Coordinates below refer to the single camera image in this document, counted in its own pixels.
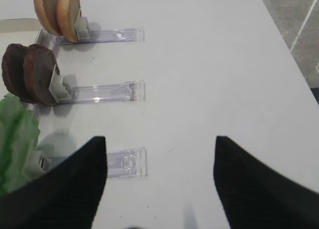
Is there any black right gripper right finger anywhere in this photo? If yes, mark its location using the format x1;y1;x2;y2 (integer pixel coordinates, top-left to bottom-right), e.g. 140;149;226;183
213;136;319;229

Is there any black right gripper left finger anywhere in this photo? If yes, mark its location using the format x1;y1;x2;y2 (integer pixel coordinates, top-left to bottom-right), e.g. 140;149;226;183
0;136;107;229

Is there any green lettuce leaf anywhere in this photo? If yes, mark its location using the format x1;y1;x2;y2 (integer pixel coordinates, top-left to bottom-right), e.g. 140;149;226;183
0;93;40;196

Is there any tan bread slice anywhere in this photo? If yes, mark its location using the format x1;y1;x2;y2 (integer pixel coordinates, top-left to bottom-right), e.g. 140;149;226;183
33;0;62;36
56;0;81;42

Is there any clear lettuce rack holder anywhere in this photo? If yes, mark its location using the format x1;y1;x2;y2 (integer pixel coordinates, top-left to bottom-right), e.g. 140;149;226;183
24;148;148;179

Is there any rear brown meat patty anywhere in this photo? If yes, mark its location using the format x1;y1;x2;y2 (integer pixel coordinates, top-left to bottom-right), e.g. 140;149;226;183
1;43;36;104

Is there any brown meat patty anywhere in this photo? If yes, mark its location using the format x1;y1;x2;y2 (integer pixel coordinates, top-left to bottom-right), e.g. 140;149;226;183
23;44;60;107
1;43;36;104

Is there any front brown meat patty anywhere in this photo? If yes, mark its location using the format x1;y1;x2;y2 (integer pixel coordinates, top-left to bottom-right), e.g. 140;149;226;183
23;44;60;107

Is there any clear bread rack holder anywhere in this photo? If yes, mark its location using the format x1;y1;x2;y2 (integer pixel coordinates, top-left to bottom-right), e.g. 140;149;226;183
55;16;145;45

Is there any clear patty rack holder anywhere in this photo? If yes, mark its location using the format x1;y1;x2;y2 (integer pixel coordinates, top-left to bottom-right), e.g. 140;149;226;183
48;75;146;105

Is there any white rectangular tray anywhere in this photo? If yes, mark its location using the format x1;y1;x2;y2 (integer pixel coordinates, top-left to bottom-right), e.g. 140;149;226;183
0;18;57;115

